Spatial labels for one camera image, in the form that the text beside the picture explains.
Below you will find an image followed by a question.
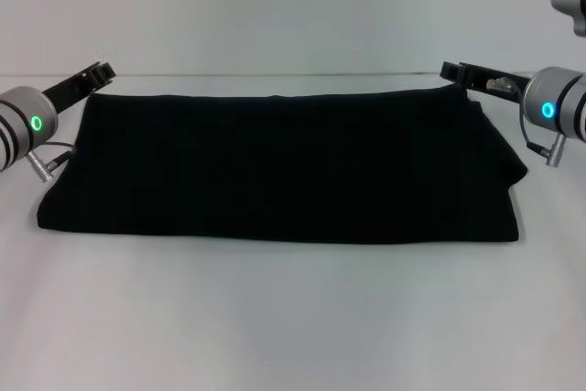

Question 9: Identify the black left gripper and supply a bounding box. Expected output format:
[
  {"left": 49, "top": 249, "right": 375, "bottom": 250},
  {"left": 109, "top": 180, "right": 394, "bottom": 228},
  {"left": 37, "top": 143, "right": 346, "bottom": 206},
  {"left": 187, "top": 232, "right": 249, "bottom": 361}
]
[{"left": 43, "top": 60, "right": 117, "bottom": 113}]

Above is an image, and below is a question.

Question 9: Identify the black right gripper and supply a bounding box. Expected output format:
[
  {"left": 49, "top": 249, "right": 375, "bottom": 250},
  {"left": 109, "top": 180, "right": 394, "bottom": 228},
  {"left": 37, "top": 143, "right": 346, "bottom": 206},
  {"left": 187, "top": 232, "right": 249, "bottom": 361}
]
[{"left": 439, "top": 60, "right": 533, "bottom": 100}]

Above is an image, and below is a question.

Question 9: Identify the black shirt with FREE print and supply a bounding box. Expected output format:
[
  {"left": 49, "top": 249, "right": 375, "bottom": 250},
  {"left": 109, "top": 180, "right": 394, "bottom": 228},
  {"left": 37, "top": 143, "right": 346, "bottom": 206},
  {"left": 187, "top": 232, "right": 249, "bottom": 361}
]
[{"left": 36, "top": 87, "right": 528, "bottom": 245}]

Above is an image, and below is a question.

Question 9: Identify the left arm cable with plug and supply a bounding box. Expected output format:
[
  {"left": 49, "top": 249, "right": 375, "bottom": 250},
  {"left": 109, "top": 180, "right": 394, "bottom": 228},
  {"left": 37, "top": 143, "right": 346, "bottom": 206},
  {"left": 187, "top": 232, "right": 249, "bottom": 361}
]
[{"left": 26, "top": 141, "right": 77, "bottom": 180}]

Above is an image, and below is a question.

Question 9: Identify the arm cable with plug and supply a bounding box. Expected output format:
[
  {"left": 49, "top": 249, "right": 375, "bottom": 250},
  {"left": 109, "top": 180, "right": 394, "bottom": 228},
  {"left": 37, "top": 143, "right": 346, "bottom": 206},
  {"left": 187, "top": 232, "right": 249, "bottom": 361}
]
[
  {"left": 26, "top": 141, "right": 77, "bottom": 180},
  {"left": 524, "top": 132, "right": 568, "bottom": 168}
]

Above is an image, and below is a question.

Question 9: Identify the right arm cable with plug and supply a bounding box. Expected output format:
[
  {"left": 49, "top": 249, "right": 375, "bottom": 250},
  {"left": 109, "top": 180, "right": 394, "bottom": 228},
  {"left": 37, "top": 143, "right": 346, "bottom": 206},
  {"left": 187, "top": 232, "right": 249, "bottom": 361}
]
[{"left": 524, "top": 132, "right": 568, "bottom": 168}]

